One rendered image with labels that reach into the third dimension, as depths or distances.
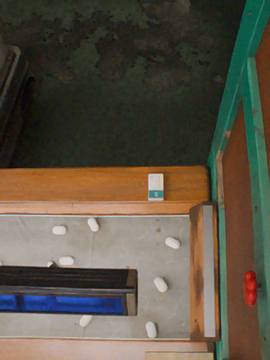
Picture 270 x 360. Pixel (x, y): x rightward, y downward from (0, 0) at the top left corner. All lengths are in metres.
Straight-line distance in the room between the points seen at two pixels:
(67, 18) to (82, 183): 1.43
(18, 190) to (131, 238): 0.31
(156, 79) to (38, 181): 1.12
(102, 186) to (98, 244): 0.14
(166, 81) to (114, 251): 1.19
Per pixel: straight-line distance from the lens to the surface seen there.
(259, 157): 0.55
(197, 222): 0.96
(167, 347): 1.01
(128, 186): 1.06
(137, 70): 2.12
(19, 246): 1.11
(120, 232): 1.06
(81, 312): 0.72
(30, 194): 1.10
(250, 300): 0.53
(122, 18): 2.32
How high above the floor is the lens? 1.77
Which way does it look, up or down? 71 degrees down
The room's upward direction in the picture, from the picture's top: 10 degrees counter-clockwise
